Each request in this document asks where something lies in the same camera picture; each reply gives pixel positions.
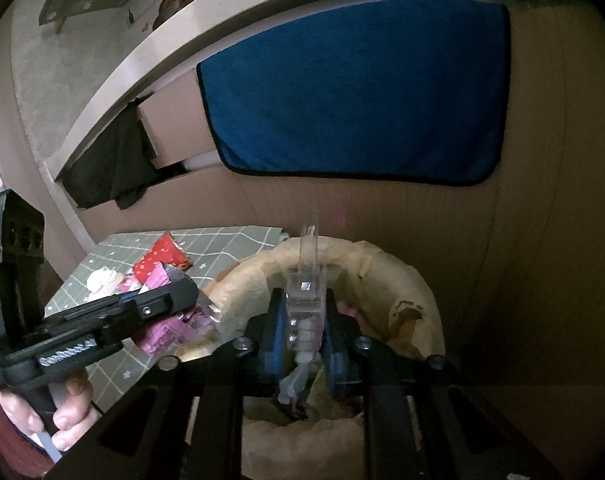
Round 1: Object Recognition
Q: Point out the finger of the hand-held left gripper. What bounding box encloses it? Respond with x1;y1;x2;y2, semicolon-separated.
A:
1;327;150;387
42;278;200;333

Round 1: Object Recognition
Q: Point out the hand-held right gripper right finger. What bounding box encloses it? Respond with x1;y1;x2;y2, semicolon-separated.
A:
323;290;566;480

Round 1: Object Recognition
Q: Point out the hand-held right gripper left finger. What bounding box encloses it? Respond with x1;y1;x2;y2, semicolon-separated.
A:
45;287;290;480

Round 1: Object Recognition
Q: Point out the pink printed wrapper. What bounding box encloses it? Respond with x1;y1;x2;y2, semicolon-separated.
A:
134;304;219;359

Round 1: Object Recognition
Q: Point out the clear plastic piece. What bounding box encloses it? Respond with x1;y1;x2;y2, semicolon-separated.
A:
281;204;329;361

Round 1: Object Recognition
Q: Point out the trash bin with beige bag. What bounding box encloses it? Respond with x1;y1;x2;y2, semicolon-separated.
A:
202;235;447;480

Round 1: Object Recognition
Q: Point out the person's left hand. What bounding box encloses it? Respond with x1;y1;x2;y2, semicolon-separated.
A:
0;372;102;454

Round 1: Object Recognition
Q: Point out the pink foil wrapper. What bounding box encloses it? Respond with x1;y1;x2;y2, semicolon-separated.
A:
116;264;192;295

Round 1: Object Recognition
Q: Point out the grey crumpled wrapper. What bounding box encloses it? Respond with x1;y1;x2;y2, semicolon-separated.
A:
276;362;314;407

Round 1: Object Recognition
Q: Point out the red packet with gold print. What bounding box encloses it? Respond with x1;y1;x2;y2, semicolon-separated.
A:
134;231;194;282

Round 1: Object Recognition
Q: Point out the white crumpled tissue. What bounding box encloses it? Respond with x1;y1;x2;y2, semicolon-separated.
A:
86;266;127;297

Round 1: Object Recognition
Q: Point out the green grid mat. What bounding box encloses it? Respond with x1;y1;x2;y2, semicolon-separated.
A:
42;225;289;411

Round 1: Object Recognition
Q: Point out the dark red cloth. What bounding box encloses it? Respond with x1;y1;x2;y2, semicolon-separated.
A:
0;392;50;480

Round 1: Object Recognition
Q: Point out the black cloth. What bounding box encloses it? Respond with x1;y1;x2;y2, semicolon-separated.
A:
61;101;170;211

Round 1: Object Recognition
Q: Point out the cardboard box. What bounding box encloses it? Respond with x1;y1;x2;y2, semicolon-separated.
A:
135;71;223;171

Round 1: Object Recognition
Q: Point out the white desk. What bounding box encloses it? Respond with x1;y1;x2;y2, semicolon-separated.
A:
40;0;548;183

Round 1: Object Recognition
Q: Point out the blue towel with black trim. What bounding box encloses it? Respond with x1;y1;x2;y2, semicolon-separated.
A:
196;0;512;187

